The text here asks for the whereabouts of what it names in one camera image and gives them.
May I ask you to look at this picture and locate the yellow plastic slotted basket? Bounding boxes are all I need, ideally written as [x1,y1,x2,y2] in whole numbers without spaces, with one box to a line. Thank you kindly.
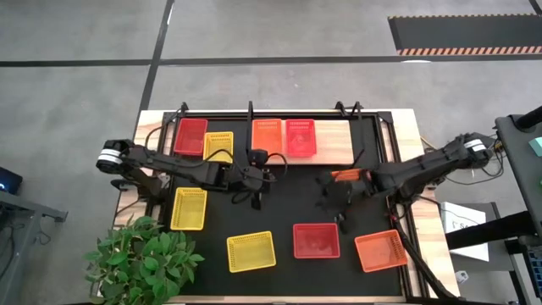
[226,230,277,274]
[169,186,208,232]
[202,130,235,164]

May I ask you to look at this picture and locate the black hazard-striped floor mat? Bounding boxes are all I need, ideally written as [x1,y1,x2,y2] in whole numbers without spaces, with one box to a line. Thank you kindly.
[387,14,542,57]

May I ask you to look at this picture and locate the orange plastic slotted basket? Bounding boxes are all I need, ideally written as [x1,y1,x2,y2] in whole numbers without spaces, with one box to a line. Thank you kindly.
[354,229,409,274]
[330,168,373,183]
[251,119,284,156]

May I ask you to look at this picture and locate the black pole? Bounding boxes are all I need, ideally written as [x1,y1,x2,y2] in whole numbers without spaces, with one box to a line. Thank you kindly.
[514,104,542,130]

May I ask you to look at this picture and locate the black cable conduit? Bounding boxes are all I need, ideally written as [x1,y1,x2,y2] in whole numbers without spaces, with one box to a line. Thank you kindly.
[388,202,456,301]

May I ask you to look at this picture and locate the white cardboard box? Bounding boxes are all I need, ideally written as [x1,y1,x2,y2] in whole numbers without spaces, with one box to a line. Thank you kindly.
[440,201,490,263]

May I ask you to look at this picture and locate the black table frame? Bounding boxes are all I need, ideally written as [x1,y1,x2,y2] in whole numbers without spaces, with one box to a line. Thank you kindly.
[157,101,429,300]

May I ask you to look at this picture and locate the red plastic slotted basket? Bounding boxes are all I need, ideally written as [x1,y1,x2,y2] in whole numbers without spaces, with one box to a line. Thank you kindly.
[285,119,318,158]
[292,222,341,260]
[173,118,209,157]

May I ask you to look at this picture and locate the dark grey cart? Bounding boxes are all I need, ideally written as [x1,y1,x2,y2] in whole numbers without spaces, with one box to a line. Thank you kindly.
[494,114,542,238]

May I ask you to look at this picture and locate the green leafy potted plant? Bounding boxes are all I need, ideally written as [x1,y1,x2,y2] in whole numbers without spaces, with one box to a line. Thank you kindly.
[83,214,206,305]

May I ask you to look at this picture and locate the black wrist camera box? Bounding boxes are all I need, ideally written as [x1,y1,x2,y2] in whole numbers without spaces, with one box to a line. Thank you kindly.
[248,148,268,167]

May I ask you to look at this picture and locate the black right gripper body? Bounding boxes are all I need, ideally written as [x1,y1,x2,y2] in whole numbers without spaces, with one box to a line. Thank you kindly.
[315,170,356,215]

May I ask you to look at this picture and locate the black table mat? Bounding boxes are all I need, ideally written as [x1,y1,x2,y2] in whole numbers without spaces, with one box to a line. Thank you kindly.
[163,114,404,297]

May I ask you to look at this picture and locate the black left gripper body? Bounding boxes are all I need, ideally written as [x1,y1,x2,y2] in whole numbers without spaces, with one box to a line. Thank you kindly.
[230,164,274,196]

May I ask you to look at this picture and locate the grey desk stand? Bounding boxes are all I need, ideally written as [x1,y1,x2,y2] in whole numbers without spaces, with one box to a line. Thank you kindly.
[0,189,69,293]

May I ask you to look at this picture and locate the dark device with blue light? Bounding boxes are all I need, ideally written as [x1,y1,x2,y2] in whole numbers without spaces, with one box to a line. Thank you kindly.
[0,165,24,196]

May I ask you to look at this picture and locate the black metal shelf frame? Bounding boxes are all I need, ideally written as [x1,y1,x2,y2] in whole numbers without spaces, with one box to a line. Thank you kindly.
[246,100,366,169]

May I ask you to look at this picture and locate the black stand leg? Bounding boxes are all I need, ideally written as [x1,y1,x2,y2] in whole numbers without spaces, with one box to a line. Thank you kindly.
[444,210,542,251]

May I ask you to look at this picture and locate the blue storage bin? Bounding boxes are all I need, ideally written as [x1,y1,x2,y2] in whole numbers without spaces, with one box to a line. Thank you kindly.
[526,248,542,300]

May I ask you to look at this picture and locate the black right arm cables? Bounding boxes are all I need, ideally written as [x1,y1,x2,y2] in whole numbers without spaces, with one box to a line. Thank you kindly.
[442,141,507,188]

